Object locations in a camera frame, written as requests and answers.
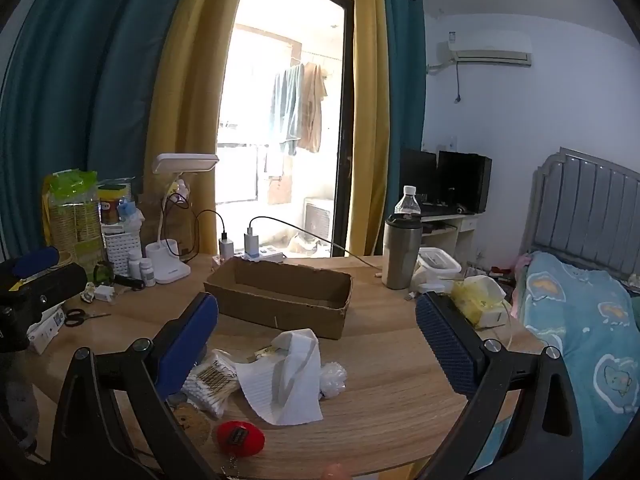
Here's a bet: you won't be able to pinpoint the brown cardboard box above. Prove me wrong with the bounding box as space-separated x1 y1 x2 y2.
203 257 353 340

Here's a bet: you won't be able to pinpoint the steel tumbler with black lid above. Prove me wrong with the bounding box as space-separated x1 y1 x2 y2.
382 214 423 290

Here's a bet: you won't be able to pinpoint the white cardboard packet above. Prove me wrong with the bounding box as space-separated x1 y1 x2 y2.
27 302 66 356

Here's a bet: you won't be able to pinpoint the black charging cable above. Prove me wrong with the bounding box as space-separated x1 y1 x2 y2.
162 192 229 241

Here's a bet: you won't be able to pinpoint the yellow curtain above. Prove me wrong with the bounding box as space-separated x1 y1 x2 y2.
347 0 391 257
145 0 251 261

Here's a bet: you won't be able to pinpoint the black monitor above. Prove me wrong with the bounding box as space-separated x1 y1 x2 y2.
436 151 493 213
400 148 438 201

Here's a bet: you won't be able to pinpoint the brown cookie plush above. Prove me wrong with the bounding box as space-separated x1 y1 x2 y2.
172 402 211 448

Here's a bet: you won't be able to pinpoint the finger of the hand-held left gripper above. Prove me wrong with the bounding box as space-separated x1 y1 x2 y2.
0 246 61 281

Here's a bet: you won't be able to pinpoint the white power strip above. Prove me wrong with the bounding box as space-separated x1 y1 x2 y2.
212 245 283 266

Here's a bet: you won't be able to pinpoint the yellow tissue pack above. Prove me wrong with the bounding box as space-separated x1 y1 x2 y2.
450 275 508 330

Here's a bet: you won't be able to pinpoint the white perforated basket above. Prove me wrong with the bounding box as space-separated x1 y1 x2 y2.
102 230 142 277

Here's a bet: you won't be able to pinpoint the dark door frame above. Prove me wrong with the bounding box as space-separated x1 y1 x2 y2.
245 0 357 257

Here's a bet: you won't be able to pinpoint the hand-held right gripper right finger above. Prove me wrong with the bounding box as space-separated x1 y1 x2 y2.
415 291 591 480

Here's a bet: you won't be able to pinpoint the cotton swab bag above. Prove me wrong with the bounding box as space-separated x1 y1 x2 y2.
181 349 238 418

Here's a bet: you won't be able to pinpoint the green topped snack bag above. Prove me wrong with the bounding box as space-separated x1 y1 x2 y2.
42 169 106 271

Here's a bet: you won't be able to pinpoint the white computer desk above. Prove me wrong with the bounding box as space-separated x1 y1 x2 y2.
420 210 483 266

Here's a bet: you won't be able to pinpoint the clear water bottle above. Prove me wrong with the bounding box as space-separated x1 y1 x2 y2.
395 186 421 221

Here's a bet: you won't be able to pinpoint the hanging blue towel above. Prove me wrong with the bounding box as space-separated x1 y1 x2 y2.
270 62 306 156

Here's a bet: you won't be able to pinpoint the teal printed blanket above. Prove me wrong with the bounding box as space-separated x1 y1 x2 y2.
512 252 640 480

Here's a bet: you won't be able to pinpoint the outdoor air conditioner unit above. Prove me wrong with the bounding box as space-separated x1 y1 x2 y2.
302 197 335 241

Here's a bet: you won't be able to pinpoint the brown jar with yellow lid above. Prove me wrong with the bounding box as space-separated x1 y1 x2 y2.
97 184 126 226

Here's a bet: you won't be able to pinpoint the black handled scissors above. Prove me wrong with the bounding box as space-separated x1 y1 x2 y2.
64 308 112 328

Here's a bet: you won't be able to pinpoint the red plush keychain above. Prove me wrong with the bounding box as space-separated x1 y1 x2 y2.
215 421 266 457

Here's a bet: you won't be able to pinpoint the grey padded headboard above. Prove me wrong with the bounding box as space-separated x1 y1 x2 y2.
520 147 640 281

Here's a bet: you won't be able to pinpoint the white lidded container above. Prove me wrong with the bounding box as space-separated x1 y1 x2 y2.
417 247 462 281

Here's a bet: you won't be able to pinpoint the teal curtain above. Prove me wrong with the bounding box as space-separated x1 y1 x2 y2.
0 0 201 261
382 0 427 201

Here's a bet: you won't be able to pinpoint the white paper towel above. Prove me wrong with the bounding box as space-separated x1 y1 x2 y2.
235 328 324 427

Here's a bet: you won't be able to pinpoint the white air conditioner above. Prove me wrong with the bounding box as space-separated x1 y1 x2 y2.
439 30 533 68

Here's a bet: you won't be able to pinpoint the white crumpled plastic ball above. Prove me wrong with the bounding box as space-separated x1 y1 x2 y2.
318 360 347 401

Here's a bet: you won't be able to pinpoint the hanging tan garment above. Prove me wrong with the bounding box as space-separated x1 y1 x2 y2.
297 61 328 153

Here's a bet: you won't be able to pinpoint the white desk lamp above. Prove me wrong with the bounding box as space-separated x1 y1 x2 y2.
145 154 220 285

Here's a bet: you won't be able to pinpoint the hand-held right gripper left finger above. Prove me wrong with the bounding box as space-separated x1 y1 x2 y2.
50 292 221 480

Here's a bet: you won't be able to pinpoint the blue packet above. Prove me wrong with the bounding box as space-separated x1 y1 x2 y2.
117 199 146 233

